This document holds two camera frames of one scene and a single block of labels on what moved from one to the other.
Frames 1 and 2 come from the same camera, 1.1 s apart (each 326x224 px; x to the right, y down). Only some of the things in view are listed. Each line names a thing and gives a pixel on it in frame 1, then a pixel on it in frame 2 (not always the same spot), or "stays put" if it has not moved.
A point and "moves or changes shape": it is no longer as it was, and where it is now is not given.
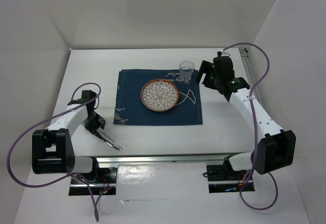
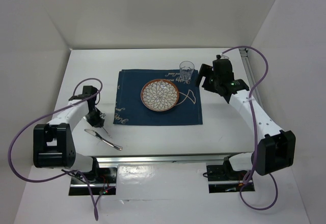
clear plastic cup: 186,68 stays put
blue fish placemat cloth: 130,110 stays put
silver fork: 103,134 moves or changes shape
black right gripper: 206,67 stays put
